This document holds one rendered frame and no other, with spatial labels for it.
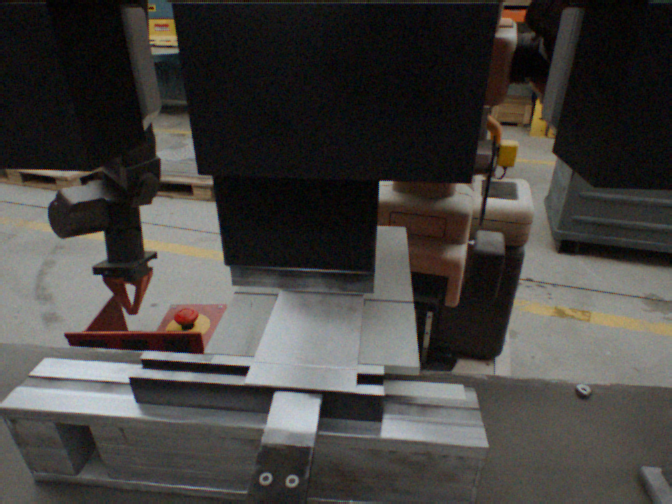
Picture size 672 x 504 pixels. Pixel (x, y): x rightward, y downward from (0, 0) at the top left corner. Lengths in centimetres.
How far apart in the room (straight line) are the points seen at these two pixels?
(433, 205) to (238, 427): 70
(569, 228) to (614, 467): 237
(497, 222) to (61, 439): 106
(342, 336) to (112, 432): 20
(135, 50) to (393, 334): 29
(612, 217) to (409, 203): 199
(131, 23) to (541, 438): 49
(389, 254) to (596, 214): 236
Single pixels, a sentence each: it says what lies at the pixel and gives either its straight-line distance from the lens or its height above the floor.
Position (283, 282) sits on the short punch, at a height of 109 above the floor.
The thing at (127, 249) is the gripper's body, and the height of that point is 92.
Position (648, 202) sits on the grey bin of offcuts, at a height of 37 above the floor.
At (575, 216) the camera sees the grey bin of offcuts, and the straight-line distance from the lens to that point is 281.
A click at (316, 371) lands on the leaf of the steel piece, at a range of 36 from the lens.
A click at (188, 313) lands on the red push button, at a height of 81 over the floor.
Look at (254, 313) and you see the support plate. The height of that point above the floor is 100.
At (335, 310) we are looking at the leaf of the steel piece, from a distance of 42.
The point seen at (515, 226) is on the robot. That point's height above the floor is 76.
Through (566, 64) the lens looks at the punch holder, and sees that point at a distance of 30.
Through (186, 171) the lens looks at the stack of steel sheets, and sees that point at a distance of 356.
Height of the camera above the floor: 125
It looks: 29 degrees down
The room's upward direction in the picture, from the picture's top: straight up
